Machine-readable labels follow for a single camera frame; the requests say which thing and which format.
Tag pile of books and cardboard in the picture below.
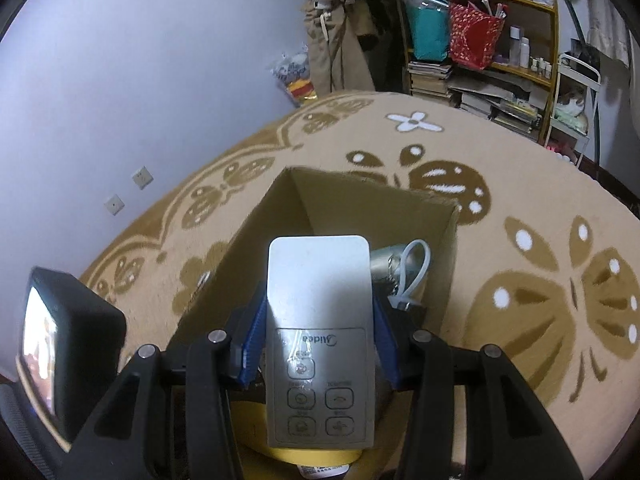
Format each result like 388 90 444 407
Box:
450 72 541 133

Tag wooden shelf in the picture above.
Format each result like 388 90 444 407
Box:
397 0 560 146

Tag colourful plush toy bag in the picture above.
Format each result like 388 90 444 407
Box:
272 50 318 106

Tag red patterned bag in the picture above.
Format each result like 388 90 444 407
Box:
448 0 507 71

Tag beige hanging trousers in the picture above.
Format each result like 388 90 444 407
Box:
305 0 376 96

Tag beige floral rug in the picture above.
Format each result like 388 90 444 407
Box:
75 91 640 480

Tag yellow tape roll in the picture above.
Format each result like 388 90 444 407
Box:
235 400 381 466

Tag wide white remote control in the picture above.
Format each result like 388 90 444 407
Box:
265 235 377 450

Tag stack of books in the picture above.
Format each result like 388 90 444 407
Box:
407 60 453 98

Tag teal bag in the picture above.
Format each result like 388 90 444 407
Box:
404 0 451 61

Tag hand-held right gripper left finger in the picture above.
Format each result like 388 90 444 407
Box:
65 294 268 480

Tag white plush toy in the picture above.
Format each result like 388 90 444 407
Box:
557 87 586 116

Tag cardboard box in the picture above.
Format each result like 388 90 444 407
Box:
167 166 461 480

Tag white trolley cart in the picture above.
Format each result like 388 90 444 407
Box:
542 52 603 166

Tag silver metal cylinder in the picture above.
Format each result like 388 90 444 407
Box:
370 245 406 286

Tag white cable loop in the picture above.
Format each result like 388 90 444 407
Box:
390 241 432 311

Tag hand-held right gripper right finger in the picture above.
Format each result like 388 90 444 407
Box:
372 294 583 480

